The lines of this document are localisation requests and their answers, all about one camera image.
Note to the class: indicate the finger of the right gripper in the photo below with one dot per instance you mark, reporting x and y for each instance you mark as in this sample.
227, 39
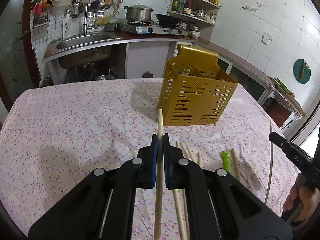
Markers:
294, 153

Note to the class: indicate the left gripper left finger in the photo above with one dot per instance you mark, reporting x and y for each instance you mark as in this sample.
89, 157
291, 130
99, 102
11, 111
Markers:
102, 205

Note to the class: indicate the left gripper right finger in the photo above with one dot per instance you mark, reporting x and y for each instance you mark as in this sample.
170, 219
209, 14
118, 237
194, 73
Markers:
218, 206

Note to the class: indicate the green frog handle fork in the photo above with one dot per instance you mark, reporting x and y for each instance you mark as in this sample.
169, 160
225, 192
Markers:
226, 161

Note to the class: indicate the person right hand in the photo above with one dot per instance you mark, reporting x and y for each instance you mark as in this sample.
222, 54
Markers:
309, 198

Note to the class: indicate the floral tablecloth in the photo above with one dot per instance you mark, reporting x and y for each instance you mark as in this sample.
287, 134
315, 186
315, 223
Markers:
55, 136

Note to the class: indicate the gold perforated utensil holder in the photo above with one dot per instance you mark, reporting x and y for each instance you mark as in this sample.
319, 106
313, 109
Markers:
195, 89

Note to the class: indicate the dark wooden door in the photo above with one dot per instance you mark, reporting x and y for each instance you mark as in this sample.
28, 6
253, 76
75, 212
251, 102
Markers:
28, 50

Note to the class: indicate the steel sink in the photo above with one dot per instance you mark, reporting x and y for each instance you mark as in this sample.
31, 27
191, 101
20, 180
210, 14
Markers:
80, 50

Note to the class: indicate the gas stove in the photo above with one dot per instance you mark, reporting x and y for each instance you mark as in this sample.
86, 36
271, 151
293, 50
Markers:
143, 29

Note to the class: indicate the white soap bottle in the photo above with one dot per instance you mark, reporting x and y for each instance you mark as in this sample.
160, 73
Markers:
66, 26

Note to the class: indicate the black wok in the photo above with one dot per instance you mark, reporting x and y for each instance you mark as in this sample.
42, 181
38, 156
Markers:
167, 21

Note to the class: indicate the corner shelf with bottles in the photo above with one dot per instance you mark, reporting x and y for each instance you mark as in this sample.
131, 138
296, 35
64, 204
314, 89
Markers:
200, 12

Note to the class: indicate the steel cooking pot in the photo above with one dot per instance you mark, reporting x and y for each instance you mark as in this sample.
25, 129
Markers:
138, 13

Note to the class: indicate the green round wall board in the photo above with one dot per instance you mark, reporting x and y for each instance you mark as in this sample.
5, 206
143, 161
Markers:
301, 71

